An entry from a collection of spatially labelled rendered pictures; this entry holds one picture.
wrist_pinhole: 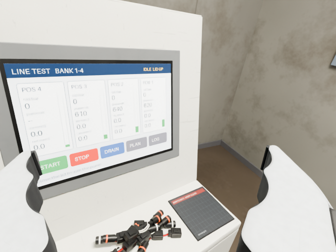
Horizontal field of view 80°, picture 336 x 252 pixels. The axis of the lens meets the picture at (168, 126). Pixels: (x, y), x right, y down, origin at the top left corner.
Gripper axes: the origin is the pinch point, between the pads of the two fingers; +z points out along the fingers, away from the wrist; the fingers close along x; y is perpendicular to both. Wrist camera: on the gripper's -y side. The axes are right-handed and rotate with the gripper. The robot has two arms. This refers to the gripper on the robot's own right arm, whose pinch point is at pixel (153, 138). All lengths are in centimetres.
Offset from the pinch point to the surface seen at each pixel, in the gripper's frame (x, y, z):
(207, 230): 14, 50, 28
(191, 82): 10, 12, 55
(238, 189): 82, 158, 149
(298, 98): 133, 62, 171
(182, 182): 8, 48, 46
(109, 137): -13.6, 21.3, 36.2
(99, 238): -16, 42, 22
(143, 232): -5, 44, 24
